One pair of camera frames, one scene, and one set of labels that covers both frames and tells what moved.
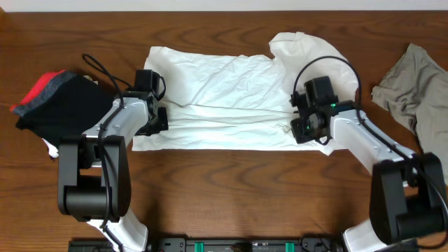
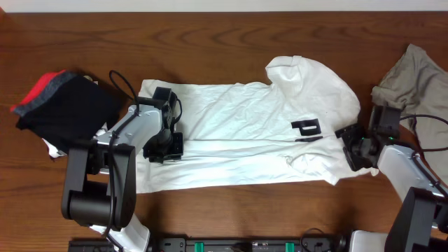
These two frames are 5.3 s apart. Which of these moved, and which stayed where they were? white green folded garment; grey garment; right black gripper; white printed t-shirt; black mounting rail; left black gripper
Moved: right black gripper; white printed t-shirt; left black gripper
Stayed: white green folded garment; grey garment; black mounting rail
